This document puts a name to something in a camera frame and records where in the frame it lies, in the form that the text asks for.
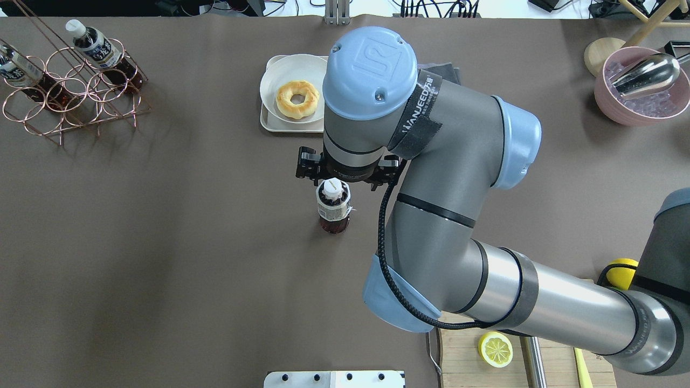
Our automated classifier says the tea bottle white cap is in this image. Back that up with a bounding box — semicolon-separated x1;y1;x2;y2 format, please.
315;178;353;234

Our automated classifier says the yellow lemon upper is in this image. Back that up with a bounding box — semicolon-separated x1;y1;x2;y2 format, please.
605;258;639;290

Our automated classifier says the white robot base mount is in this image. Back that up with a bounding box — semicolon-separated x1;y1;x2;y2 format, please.
263;369;406;387

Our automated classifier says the steel muddler with black tip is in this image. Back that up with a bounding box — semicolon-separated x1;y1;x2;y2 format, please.
520;336;548;387

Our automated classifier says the half lemon slice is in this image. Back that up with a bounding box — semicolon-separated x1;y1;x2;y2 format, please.
478;331;514;368

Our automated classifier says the steel ice scoop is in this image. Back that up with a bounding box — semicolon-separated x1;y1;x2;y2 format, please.
610;52;681;99

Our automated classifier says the pink bowl with ice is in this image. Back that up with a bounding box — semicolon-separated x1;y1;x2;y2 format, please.
594;46;689;126

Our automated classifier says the wooden mug stand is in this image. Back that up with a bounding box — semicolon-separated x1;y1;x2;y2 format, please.
584;1;688;77

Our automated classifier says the white serving tray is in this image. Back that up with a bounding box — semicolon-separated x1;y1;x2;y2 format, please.
259;55;328;133

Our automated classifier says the glazed donut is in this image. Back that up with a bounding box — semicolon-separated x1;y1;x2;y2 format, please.
275;80;320;120

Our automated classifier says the copper wire bottle rack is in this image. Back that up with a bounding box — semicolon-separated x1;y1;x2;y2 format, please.
2;1;151;146

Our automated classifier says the aluminium frame post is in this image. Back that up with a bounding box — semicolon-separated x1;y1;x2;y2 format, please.
323;0;351;25

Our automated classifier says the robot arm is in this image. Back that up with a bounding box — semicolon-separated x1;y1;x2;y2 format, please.
296;26;689;376

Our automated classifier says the yellow plastic knife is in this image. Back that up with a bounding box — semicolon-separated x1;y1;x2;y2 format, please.
572;347;594;388

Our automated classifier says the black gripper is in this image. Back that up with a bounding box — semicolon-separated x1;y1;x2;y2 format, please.
295;147;402;191

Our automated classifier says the white round plate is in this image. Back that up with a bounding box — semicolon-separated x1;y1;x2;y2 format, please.
260;54;327;123

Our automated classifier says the wooden cutting board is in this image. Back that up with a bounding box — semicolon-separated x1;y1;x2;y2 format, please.
429;279;617;388

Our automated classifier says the grey folded cloth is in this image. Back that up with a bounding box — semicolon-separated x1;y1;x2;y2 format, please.
417;63;461;85

